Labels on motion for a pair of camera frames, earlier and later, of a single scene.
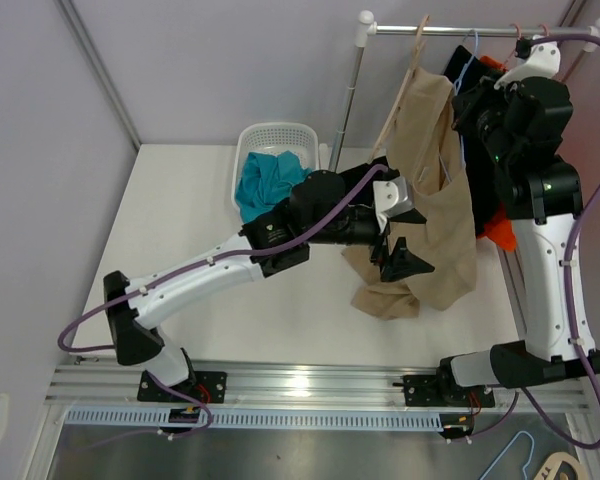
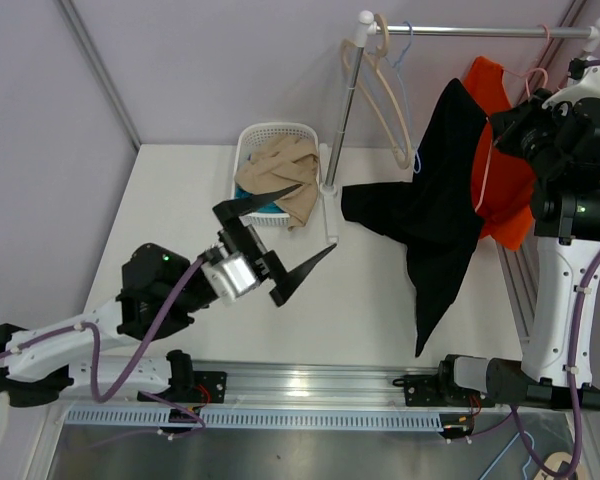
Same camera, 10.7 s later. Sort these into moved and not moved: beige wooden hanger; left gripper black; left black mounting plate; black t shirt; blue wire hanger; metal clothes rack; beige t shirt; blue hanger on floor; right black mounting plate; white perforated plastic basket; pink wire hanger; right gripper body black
Moved: left gripper black; beige wooden hanger; right gripper body black; beige t shirt; pink wire hanger; black t shirt; blue wire hanger
Not moved: metal clothes rack; right black mounting plate; blue hanger on floor; left black mounting plate; white perforated plastic basket
